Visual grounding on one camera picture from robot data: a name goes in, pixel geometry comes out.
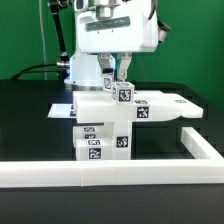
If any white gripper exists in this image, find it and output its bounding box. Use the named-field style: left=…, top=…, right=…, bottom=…
left=74, top=0, right=159, bottom=82

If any black cable bundle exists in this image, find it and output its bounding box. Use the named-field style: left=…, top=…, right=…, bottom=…
left=9, top=63, right=69, bottom=81

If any white chair back frame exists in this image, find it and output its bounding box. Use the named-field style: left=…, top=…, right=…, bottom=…
left=73, top=91, right=203, bottom=123

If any white U-shaped fence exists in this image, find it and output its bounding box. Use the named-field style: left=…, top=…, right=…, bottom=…
left=0, top=127, right=224, bottom=188

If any white chair seat part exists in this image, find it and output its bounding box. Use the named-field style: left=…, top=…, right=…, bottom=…
left=105, top=121, right=132, bottom=160

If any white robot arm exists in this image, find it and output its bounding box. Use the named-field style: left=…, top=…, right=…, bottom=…
left=65, top=0, right=159, bottom=90

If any small tagged cube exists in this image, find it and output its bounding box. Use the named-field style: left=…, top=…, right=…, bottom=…
left=102, top=74, right=114, bottom=91
left=112, top=82, right=135, bottom=104

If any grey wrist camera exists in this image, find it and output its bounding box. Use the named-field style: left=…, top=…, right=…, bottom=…
left=74, top=0, right=88, bottom=11

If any white marker base plate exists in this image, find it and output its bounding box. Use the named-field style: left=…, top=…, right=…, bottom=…
left=48, top=104, right=76, bottom=119

